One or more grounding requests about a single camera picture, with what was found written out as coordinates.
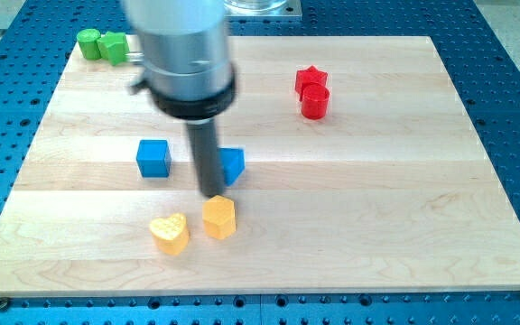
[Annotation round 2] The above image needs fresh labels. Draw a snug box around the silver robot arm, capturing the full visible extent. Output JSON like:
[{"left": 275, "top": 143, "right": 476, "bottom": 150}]
[{"left": 122, "top": 0, "right": 236, "bottom": 121}]

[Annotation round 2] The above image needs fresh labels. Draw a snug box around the blue triangle block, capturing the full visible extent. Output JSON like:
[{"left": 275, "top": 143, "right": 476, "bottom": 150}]
[{"left": 219, "top": 148, "right": 246, "bottom": 186}]

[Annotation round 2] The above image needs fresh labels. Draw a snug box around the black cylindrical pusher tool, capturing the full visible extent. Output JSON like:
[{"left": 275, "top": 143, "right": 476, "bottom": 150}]
[{"left": 186, "top": 118, "right": 225, "bottom": 198}]

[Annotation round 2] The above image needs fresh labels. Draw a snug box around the yellow pentagon block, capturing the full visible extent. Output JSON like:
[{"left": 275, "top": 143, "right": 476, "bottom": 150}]
[{"left": 202, "top": 195, "right": 237, "bottom": 240}]

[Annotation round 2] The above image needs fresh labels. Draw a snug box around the red cylinder block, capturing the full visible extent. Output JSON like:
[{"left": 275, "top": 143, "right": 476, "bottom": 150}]
[{"left": 301, "top": 83, "right": 330, "bottom": 120}]

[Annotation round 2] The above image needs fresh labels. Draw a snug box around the wooden board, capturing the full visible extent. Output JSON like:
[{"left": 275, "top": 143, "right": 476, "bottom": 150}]
[{"left": 0, "top": 36, "right": 520, "bottom": 297}]

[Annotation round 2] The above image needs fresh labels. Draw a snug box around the red star block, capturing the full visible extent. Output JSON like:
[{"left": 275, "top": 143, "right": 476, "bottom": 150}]
[{"left": 294, "top": 65, "right": 328, "bottom": 101}]

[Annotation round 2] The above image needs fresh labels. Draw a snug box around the blue cube block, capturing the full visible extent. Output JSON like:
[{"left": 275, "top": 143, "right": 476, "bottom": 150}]
[{"left": 136, "top": 139, "right": 172, "bottom": 178}]

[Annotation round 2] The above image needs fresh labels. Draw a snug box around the yellow heart block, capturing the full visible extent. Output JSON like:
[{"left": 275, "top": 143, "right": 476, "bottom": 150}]
[{"left": 149, "top": 213, "right": 190, "bottom": 255}]

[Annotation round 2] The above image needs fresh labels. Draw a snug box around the green star block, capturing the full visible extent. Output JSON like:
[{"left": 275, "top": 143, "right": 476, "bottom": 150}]
[{"left": 96, "top": 32, "right": 129, "bottom": 66}]

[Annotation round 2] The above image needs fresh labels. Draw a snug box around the green cylinder block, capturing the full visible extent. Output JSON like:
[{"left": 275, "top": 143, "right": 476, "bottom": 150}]
[{"left": 76, "top": 28, "right": 101, "bottom": 60}]

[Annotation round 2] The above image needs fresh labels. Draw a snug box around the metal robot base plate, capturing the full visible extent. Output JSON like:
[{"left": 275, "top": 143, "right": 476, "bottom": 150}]
[{"left": 224, "top": 0, "right": 302, "bottom": 22}]

